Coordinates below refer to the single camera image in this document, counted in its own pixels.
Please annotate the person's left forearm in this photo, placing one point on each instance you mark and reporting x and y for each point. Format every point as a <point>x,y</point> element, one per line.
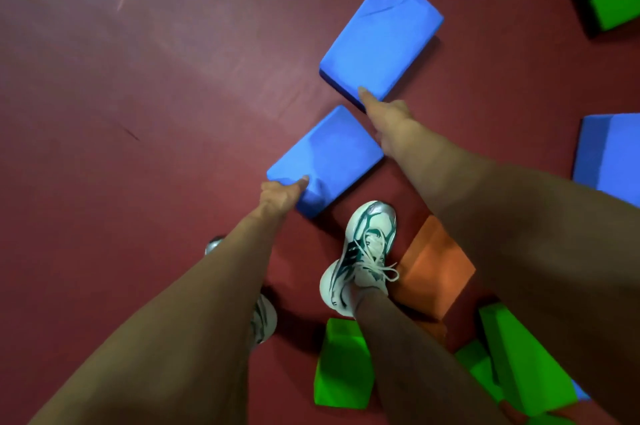
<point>185,329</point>

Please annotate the person's right thumb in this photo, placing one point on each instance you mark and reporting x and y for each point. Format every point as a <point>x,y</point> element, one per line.
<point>368,99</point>

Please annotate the orange foam block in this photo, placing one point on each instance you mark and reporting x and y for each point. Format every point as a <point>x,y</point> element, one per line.
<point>432,269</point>

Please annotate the person's left white sneaker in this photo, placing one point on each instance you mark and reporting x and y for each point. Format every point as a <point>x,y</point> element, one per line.
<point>264,319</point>

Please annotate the person's right leg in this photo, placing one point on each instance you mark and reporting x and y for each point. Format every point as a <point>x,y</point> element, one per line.
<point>420,369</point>

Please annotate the person's right white sneaker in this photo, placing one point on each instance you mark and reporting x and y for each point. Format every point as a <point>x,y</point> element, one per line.
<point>362,249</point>

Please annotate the blue foam block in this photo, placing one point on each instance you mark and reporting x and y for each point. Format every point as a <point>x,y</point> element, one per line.
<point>330,154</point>
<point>580,391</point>
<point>382,34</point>
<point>612,154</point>

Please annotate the person's right forearm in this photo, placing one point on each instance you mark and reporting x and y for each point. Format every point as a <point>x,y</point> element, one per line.
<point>525,234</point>

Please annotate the person's left thumb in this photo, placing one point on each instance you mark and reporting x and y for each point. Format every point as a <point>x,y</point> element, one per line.
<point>299,184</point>

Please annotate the person's right hand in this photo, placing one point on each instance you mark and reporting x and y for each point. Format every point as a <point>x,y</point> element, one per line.
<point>389,122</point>

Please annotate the person's left hand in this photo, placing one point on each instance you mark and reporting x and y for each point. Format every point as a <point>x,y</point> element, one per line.
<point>275,199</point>

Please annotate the person's white sneaker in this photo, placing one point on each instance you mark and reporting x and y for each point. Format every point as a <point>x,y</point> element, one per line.
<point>362,249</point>
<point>264,319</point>

